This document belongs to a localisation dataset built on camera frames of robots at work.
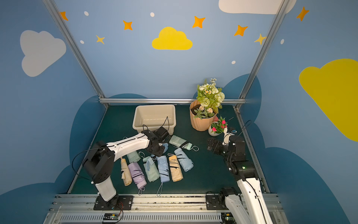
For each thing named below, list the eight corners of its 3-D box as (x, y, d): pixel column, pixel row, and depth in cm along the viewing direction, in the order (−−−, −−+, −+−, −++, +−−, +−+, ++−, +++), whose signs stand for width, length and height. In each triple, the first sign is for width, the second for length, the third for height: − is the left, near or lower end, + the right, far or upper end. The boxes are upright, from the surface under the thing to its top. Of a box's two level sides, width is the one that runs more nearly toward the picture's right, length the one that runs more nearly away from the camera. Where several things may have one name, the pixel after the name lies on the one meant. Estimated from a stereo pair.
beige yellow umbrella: (173, 182, 82) (173, 181, 80) (167, 155, 93) (167, 153, 91) (183, 179, 83) (183, 178, 81) (176, 153, 94) (176, 151, 92)
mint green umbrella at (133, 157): (130, 164, 89) (129, 162, 87) (128, 155, 93) (126, 154, 90) (141, 159, 91) (140, 157, 89) (138, 151, 95) (137, 149, 92)
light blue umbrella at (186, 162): (185, 172, 86) (185, 171, 85) (173, 152, 95) (173, 150, 93) (194, 166, 88) (195, 165, 87) (181, 147, 97) (181, 146, 95)
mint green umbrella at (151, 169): (150, 183, 81) (148, 180, 77) (143, 162, 89) (141, 158, 85) (161, 177, 83) (160, 174, 79) (153, 157, 91) (152, 154, 87)
